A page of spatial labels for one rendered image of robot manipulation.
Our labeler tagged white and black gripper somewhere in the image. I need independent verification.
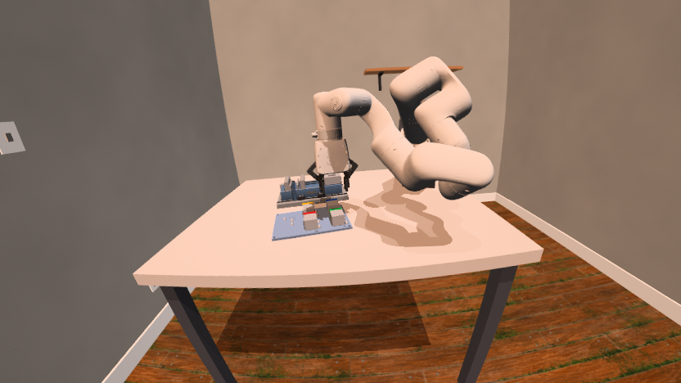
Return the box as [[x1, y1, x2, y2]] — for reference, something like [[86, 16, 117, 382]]
[[307, 137, 358, 195]]

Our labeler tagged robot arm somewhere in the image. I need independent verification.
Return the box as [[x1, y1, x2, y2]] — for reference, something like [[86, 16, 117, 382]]
[[312, 56, 494, 201]]

